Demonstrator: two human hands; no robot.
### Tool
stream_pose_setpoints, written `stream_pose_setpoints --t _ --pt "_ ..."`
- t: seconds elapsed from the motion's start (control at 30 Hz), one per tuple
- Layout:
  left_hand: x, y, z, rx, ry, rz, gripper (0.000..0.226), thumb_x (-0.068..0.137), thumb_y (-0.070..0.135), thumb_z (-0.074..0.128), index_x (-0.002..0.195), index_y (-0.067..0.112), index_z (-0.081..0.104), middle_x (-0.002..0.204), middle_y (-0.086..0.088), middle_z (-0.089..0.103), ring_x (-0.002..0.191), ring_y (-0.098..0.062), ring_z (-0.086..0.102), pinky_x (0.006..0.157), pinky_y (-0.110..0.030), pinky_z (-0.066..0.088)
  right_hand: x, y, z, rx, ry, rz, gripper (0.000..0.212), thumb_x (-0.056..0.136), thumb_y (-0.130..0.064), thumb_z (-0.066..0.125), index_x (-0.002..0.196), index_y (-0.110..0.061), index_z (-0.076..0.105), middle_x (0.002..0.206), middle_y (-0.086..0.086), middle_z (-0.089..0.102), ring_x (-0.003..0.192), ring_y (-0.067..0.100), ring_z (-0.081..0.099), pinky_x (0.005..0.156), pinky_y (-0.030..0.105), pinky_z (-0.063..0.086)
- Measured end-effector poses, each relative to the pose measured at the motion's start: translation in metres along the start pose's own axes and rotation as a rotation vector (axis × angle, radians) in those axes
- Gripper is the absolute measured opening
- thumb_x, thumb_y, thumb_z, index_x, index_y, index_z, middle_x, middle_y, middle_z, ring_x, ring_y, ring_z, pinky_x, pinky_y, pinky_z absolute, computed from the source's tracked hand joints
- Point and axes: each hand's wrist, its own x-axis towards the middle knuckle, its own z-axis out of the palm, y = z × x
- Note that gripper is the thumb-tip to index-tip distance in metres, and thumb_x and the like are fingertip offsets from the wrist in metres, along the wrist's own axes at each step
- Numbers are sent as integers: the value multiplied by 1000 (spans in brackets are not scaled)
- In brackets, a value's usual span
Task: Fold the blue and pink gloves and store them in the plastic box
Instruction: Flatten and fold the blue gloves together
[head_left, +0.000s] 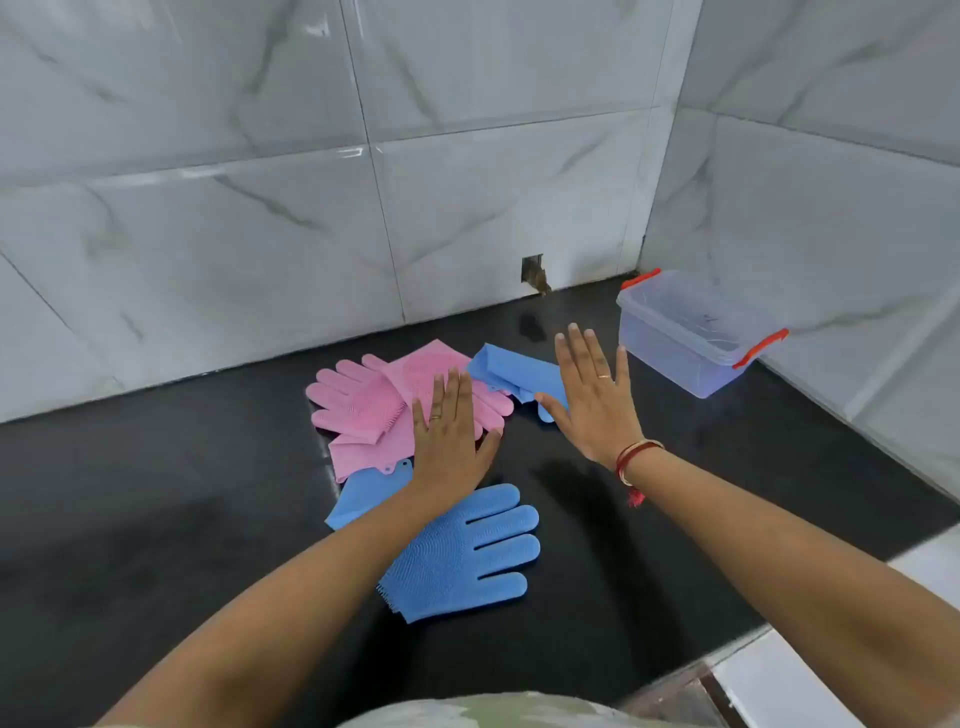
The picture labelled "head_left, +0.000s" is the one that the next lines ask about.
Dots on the person's right hand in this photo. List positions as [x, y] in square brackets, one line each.
[596, 412]

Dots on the pink silicone glove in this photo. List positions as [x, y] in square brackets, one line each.
[412, 375]
[352, 405]

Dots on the blue silicone glove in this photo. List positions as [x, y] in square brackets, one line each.
[465, 555]
[510, 371]

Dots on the person's left forearm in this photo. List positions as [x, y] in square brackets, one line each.
[300, 615]

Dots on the clear plastic box lid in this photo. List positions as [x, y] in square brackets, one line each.
[697, 315]

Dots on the pale green shirt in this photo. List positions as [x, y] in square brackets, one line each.
[487, 712]

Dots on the person's left hand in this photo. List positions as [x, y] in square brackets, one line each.
[450, 442]

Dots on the clear plastic storage box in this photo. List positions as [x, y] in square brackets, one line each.
[675, 352]

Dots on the brown pipe stub in wall hole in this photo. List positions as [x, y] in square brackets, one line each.
[535, 276]

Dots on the person's right forearm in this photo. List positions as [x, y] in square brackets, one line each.
[787, 585]

